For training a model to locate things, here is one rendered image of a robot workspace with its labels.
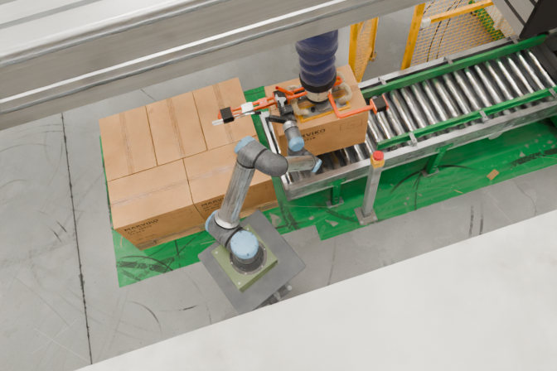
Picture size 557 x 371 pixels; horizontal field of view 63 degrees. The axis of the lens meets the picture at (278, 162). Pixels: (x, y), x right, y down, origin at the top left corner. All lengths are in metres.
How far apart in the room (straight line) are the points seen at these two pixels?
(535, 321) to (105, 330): 3.72
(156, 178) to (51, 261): 1.25
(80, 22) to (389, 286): 0.42
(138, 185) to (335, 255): 1.61
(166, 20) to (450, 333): 0.42
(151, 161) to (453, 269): 3.37
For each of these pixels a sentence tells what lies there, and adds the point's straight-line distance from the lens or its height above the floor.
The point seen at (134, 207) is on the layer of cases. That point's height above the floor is 0.54.
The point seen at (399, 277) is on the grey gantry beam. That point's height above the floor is 3.22.
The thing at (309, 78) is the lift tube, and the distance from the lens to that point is 2.70.
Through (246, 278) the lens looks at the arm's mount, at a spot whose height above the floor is 0.86.
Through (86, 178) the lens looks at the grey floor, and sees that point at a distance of 4.48.
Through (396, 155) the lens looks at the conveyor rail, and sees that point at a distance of 3.39.
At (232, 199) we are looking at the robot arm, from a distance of 2.47.
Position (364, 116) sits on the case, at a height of 1.04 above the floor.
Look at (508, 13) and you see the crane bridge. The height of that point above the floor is 2.97.
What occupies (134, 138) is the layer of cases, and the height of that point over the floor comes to 0.54.
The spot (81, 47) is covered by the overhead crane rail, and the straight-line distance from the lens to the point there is 0.57.
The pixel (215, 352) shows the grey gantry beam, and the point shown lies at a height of 3.22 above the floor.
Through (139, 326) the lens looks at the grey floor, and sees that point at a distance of 3.85.
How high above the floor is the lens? 3.56
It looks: 62 degrees down
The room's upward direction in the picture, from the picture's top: 12 degrees counter-clockwise
